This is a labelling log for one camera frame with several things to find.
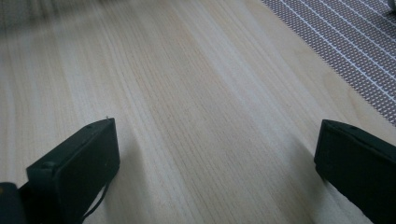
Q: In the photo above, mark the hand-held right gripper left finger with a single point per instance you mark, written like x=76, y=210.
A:
x=74, y=174

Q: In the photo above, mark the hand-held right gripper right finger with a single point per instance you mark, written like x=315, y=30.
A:
x=358, y=168

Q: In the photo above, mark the grey woven placemat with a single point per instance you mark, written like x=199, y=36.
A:
x=348, y=40

